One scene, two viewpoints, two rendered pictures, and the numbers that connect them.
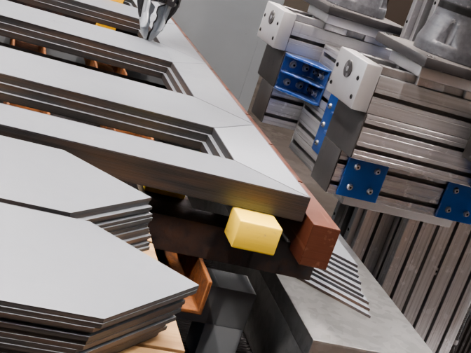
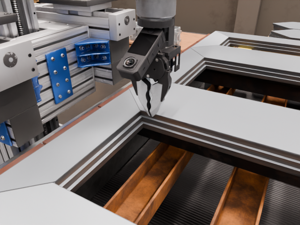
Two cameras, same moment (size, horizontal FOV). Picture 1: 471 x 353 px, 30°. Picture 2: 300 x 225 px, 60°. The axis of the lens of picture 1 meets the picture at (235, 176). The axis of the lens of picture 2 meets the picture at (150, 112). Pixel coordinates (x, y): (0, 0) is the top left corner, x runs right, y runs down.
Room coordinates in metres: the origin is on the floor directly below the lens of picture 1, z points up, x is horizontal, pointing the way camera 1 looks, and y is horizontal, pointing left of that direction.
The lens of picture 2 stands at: (2.28, 0.66, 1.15)
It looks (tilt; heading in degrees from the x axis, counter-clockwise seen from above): 30 degrees down; 228
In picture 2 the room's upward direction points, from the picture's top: straight up
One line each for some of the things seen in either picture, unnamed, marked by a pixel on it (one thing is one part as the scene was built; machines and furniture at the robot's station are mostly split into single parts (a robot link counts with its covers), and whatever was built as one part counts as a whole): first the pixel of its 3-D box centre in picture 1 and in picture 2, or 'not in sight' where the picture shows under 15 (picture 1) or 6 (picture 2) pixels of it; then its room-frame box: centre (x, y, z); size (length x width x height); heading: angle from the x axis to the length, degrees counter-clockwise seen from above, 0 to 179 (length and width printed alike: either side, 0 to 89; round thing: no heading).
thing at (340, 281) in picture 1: (303, 244); not in sight; (1.39, -0.14, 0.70); 0.39 x 0.12 x 0.04; 18
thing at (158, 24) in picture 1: (160, 24); (149, 93); (1.91, 0.26, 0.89); 0.06 x 0.03 x 0.09; 18
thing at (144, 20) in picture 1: (146, 21); (161, 96); (1.90, 0.29, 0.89); 0.06 x 0.03 x 0.09; 18
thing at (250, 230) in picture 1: (252, 230); not in sight; (1.09, -0.04, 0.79); 0.06 x 0.05 x 0.04; 108
